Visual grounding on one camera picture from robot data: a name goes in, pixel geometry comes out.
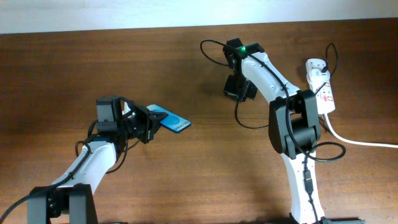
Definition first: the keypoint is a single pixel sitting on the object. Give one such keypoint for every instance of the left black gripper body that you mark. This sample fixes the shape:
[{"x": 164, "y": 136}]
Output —
[{"x": 139, "y": 126}]

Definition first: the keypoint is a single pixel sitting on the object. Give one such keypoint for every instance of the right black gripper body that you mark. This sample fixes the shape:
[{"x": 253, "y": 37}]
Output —
[{"x": 237, "y": 92}]

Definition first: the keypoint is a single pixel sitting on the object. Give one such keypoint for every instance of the blue screen smartphone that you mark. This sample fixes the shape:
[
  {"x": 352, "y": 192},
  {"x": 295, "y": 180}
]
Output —
[{"x": 172, "y": 122}]

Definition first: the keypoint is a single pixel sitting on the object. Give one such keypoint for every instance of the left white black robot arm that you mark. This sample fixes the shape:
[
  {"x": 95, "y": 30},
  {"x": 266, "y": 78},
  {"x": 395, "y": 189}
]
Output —
[{"x": 119, "y": 120}]

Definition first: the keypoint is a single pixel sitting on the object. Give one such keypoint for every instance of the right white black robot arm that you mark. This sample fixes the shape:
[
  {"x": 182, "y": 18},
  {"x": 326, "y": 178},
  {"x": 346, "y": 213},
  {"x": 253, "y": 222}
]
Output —
[{"x": 293, "y": 127}]

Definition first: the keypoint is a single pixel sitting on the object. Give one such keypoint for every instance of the white USB charger adapter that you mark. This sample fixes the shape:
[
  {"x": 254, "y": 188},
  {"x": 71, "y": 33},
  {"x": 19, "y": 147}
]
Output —
[{"x": 316, "y": 76}]

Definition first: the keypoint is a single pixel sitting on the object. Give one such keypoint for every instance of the white power strip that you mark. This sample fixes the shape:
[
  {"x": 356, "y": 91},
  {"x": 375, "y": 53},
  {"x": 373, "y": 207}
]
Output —
[{"x": 323, "y": 92}]

